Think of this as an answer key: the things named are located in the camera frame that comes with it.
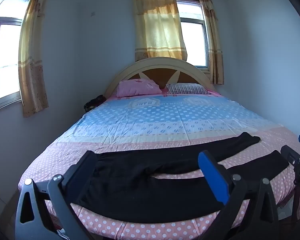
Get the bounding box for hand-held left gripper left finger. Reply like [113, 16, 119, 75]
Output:
[14, 151, 98, 240]

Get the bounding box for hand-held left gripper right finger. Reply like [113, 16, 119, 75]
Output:
[197, 151, 280, 240]

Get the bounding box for black pants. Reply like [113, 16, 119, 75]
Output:
[79, 132, 290, 224]

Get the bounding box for dark bag beside bed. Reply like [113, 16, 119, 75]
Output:
[84, 95, 105, 113]

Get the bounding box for bed with polka-dot cover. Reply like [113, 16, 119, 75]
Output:
[18, 90, 300, 240]

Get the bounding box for striped pillow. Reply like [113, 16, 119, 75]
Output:
[166, 83, 212, 95]

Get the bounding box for pink pillow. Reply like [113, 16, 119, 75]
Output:
[116, 78, 162, 98]

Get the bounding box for cream wooden headboard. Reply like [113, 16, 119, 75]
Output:
[103, 57, 215, 99]

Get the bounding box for sliding window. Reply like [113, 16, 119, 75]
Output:
[0, 0, 32, 113]
[176, 0, 212, 72]

